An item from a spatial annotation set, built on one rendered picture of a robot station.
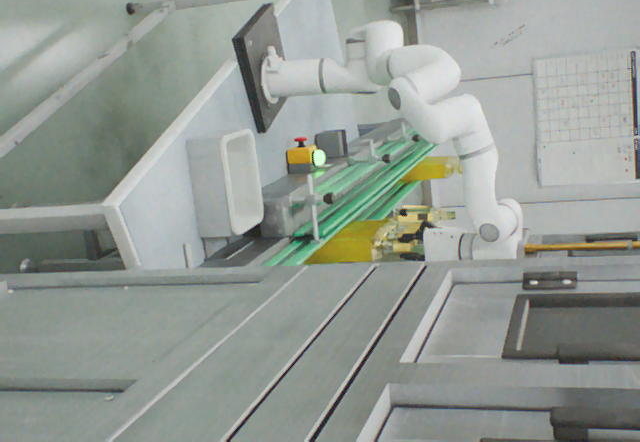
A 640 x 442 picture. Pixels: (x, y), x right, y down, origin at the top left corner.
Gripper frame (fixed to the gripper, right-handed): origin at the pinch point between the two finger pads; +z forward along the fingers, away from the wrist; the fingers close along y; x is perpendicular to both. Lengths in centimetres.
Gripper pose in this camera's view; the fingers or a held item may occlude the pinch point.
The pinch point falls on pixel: (408, 246)
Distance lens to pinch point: 204.0
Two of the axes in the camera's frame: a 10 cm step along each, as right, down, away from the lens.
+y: -1.1, -9.8, -1.8
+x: -5.3, 2.1, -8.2
